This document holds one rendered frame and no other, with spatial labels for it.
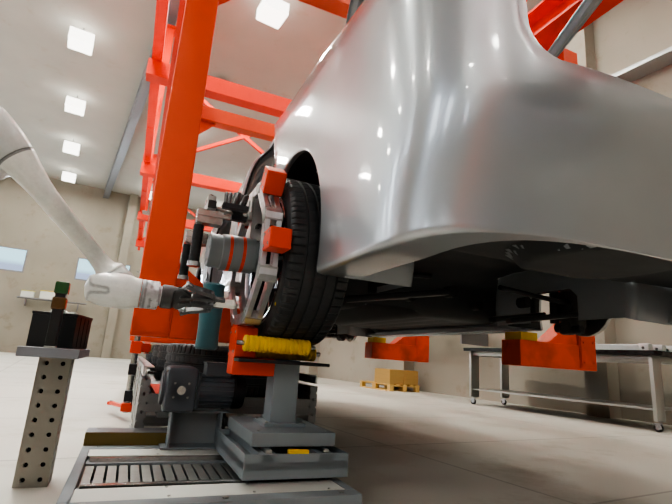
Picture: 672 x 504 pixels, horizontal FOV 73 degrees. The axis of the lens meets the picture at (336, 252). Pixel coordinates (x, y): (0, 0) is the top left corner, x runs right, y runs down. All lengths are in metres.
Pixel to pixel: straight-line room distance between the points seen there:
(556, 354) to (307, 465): 2.10
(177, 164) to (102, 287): 1.00
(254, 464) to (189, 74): 1.84
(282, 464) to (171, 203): 1.28
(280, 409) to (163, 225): 1.01
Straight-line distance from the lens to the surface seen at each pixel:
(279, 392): 1.80
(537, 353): 3.22
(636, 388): 7.13
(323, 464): 1.68
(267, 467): 1.62
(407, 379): 9.01
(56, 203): 1.57
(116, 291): 1.51
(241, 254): 1.76
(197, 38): 2.69
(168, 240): 2.25
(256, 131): 4.73
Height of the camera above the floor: 0.47
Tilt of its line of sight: 13 degrees up
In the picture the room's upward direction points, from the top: 4 degrees clockwise
